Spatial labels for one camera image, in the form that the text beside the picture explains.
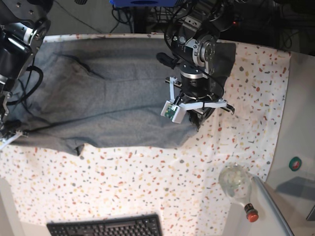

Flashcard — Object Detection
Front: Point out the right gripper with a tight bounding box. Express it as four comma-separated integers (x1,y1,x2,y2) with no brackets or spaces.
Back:
0,120,21,142

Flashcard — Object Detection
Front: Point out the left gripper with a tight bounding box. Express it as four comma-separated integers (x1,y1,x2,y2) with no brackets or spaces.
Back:
179,62,224,130

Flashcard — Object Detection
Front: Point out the grey t-shirt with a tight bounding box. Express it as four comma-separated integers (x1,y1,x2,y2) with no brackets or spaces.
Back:
4,39,237,156

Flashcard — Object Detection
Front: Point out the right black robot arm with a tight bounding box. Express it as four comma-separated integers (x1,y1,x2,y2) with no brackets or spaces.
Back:
0,0,53,141

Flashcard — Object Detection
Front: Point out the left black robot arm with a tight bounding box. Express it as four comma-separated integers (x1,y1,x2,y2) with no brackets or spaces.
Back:
157,0,236,129

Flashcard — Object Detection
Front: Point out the terrazzo pattern tablecloth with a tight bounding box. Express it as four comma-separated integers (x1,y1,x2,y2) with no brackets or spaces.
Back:
0,43,291,236

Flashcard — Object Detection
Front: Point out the clear glass bottle orange cap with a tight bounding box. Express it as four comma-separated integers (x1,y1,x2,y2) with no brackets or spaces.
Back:
219,163,259,223

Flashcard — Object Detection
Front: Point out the black power strip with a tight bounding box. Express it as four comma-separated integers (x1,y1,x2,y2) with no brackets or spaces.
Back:
211,13,238,28

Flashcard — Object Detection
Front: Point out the green tape roll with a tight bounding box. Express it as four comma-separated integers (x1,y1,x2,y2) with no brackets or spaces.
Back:
289,156,302,172

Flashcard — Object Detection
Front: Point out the black keyboard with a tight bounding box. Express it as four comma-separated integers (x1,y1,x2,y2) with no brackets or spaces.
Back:
46,214,163,236

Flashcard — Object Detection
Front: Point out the blue box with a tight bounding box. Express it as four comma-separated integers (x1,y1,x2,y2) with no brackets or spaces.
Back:
109,0,178,7

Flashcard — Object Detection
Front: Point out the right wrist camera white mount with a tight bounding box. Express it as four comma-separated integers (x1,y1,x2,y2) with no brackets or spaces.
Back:
0,130,28,150

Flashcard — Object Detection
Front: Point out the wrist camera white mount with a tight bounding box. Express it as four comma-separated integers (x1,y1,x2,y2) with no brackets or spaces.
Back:
0,130,28,150
160,76,235,123

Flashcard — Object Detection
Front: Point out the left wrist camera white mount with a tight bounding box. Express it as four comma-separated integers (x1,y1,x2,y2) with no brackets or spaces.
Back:
160,76,235,123

